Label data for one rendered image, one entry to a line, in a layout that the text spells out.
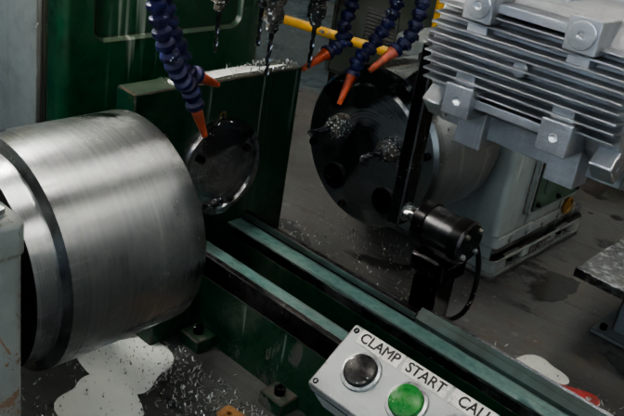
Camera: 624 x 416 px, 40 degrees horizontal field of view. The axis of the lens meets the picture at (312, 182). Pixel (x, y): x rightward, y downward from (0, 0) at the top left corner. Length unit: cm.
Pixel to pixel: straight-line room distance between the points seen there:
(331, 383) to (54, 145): 35
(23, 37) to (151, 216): 42
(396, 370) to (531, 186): 79
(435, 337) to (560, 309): 43
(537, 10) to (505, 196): 69
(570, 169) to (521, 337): 61
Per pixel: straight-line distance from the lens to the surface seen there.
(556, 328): 142
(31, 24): 118
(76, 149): 87
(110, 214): 84
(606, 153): 77
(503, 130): 83
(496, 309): 142
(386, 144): 122
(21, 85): 123
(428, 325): 110
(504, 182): 142
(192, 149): 115
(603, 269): 138
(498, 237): 146
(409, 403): 72
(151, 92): 108
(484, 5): 77
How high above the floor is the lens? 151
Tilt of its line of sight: 24 degrees down
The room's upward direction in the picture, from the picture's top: 9 degrees clockwise
